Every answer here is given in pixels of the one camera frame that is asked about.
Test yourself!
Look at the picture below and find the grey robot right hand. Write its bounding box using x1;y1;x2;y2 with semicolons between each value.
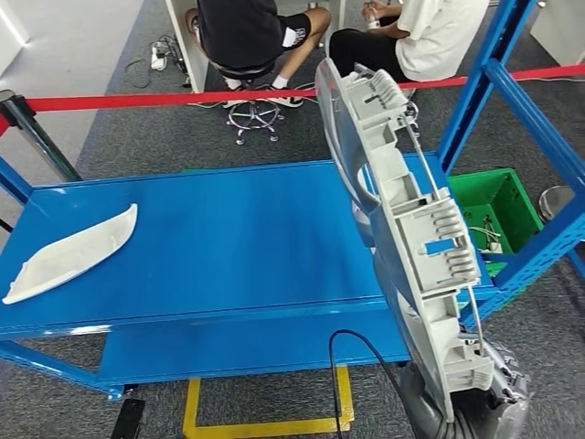
399;338;532;439

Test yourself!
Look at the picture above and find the large grey headlamp housing part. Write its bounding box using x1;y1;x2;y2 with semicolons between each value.
315;57;497;425

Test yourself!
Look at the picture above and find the blue metal shelf rack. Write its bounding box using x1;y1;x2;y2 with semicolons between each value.
0;0;585;402

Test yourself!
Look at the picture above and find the white curved plastic part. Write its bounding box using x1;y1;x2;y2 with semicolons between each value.
2;202;139;306

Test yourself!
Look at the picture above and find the green plastic crate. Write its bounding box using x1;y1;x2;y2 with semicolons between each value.
446;167;545;278

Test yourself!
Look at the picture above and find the chrome belt barrier stanchion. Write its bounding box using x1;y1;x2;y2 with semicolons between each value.
538;185;577;227
0;89;84;183

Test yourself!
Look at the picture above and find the seated person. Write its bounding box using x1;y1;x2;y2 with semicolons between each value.
329;0;491;86
185;0;332;109

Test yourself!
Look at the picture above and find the black stool with chrome base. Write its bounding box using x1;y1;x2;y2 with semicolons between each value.
211;60;285;146

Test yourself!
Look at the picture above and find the red barrier belt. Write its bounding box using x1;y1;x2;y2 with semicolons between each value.
25;63;585;115

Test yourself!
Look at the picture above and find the white power strip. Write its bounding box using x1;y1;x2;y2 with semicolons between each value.
150;43;168;72

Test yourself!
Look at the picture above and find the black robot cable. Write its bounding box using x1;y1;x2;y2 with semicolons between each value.
328;329;418;439

